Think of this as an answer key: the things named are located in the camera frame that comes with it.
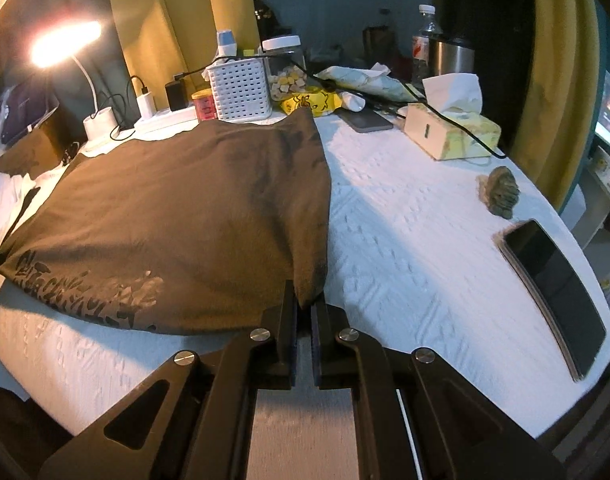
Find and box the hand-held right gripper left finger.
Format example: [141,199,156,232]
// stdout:
[38,280,298,480]

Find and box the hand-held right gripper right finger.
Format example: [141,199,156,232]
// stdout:
[311,295,568,480]

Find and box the brown t-shirt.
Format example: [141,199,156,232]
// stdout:
[0,107,333,336]

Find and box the grey phone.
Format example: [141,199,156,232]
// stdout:
[337,107,395,134]

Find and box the olive crumpled small cloth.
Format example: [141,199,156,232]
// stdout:
[476,166,522,219]

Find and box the yellow snack packet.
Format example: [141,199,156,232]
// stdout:
[280,90,343,117]

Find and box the black tablet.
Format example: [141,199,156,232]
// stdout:
[500,219,608,381]

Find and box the red can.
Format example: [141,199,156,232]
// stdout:
[191,88,217,123]

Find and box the yellow tissue box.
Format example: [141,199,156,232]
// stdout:
[404,74,502,162]

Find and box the white power strip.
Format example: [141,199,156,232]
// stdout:
[134,107,201,129]

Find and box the white perforated basket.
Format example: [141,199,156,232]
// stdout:
[206,56,273,122]

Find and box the glass jar with white lid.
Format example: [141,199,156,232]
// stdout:
[261,35,307,103]

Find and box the pale wipes packet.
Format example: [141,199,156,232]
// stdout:
[317,62,421,101]

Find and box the black charger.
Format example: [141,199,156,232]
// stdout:
[165,79,187,111]

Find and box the white charger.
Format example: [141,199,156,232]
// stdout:
[135,91,157,118]

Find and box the white desk lamp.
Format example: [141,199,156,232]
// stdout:
[29,20,122,142]

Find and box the white side desk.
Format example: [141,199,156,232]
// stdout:
[570,160,610,271]

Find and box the blue and white bottle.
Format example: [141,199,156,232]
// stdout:
[216,30,237,58]

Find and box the steel tumbler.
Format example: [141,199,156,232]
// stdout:
[430,35,476,78]

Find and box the white cloth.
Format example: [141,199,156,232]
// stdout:
[0,170,43,243]

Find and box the clear water bottle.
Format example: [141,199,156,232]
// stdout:
[411,4,443,86]

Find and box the teal curtain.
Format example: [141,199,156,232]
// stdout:
[15,0,136,126]
[560,100,606,217]

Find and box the cardboard box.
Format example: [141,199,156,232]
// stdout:
[0,125,73,177]

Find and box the white mug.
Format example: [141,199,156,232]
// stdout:
[587,147,610,186]

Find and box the dark window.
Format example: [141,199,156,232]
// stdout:
[255,0,536,128]

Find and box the yellow curtain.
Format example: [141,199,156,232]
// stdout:
[105,0,258,92]
[515,0,602,201]

